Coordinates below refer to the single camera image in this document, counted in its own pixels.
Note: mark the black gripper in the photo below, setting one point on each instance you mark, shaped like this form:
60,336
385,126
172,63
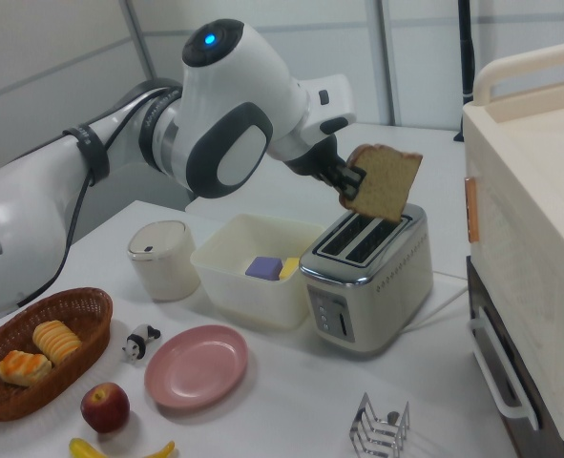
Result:
317,157

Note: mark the bread slice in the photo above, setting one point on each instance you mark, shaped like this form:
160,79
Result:
386,186

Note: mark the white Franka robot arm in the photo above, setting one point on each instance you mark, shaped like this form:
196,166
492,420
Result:
243,86

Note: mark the cream and chrome toaster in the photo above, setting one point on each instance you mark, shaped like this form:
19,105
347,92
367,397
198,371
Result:
382,296

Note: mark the striped yellow bread roll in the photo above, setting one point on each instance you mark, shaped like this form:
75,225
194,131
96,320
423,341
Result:
57,341

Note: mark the yellow cube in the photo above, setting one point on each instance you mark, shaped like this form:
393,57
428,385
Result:
291,267

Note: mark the purple cube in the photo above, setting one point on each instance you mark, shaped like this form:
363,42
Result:
262,268

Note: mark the white plastic container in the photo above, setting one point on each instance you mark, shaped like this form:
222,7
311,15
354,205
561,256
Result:
257,300

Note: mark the black vertical pole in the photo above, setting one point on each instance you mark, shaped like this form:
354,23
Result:
465,57

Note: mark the cream plastic cabinet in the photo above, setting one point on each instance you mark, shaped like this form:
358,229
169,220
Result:
539,191

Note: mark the small cream trash bin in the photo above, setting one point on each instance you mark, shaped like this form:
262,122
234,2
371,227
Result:
164,267

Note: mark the pink plate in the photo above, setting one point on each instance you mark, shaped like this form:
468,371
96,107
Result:
195,367

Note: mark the metal toast rack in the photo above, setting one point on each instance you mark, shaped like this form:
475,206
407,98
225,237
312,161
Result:
382,429

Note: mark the panda figurine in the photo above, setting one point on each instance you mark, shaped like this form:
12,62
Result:
140,341

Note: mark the brown wicker basket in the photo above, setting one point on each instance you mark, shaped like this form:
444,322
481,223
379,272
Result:
86,334

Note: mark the red apple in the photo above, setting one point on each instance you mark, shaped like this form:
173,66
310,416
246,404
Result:
105,410

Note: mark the yellow banana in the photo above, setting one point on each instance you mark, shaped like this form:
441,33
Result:
90,449

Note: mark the orange glazed pastry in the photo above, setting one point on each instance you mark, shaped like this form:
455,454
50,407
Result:
24,368

